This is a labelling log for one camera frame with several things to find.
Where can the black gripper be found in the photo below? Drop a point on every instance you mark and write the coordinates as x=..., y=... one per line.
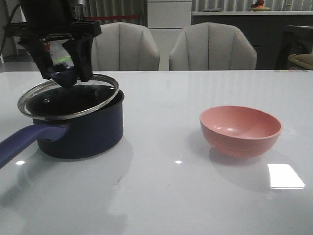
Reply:
x=55, y=19

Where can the glass lid blue knob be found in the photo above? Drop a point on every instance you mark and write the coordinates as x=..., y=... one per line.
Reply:
x=50, y=101

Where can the dark blue saucepan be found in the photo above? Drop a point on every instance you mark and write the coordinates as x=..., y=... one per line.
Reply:
x=75, y=138

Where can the pink bowl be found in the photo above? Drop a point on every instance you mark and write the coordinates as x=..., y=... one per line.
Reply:
x=239, y=131

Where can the red belt barrier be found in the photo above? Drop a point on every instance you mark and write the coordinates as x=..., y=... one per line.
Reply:
x=120, y=18

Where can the grey curtain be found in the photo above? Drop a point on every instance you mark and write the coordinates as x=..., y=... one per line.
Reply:
x=134, y=11

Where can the left beige chair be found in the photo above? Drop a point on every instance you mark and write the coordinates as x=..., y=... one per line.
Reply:
x=124, y=47

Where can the beige chair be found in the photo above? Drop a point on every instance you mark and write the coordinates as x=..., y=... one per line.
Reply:
x=212, y=46
x=124, y=47

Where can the white refrigerator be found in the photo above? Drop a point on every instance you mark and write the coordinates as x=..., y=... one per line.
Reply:
x=166, y=18

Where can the right beige chair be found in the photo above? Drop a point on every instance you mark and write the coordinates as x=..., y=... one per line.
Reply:
x=212, y=46

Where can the fruit plate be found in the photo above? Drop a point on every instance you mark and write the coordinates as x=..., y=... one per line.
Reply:
x=259, y=5

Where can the dark kitchen counter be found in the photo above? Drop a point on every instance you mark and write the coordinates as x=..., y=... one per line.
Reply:
x=267, y=31

